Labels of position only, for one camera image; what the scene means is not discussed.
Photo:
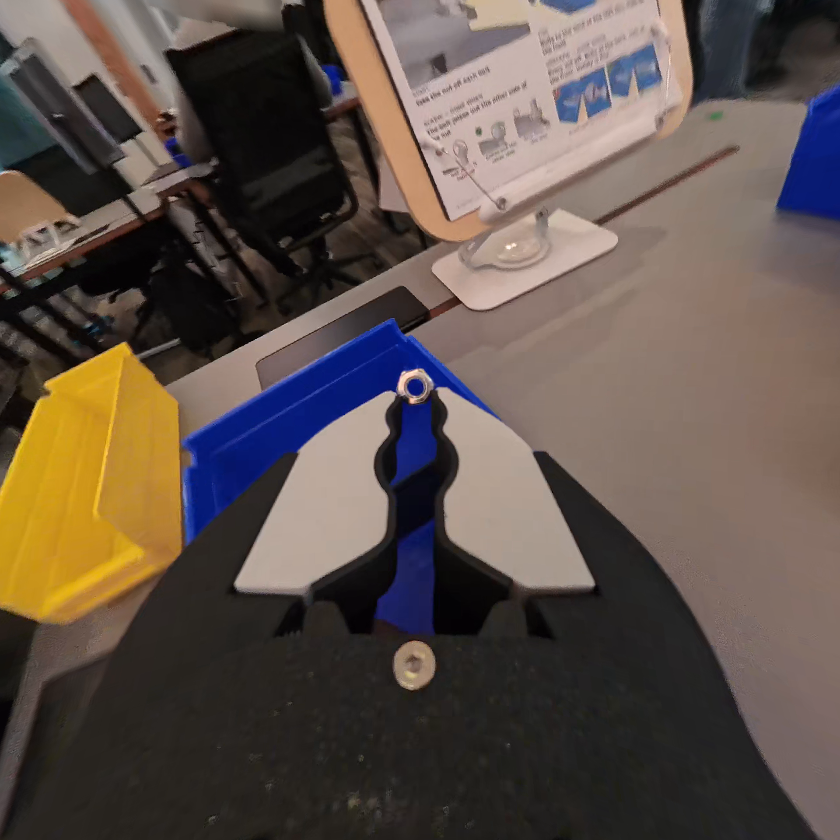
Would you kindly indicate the dark flat tablet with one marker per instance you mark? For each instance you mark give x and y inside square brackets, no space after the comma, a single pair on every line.
[341,335]

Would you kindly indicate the silver hex nut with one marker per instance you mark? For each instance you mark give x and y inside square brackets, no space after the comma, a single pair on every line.
[400,386]

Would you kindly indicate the black office chair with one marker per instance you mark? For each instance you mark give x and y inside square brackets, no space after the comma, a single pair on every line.
[263,145]

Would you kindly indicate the white desktop stand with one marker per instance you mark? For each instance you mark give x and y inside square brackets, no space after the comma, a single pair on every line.
[33,217]

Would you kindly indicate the small dark desktop monitor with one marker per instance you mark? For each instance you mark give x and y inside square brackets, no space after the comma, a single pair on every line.
[108,112]

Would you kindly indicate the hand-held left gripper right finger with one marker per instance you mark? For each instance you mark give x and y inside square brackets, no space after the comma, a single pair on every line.
[515,525]

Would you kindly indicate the white instruction board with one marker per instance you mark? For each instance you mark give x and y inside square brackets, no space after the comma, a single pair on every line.
[525,79]

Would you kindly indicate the blue divided storage bin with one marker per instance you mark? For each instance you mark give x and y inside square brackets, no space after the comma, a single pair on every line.
[250,446]

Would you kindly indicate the yellow storage bin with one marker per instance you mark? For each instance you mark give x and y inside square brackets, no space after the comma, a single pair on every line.
[79,512]

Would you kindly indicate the instruction sheet on stand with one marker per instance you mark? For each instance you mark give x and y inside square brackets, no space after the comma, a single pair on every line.
[361,118]

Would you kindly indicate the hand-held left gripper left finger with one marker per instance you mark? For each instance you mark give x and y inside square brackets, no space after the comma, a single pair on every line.
[313,525]

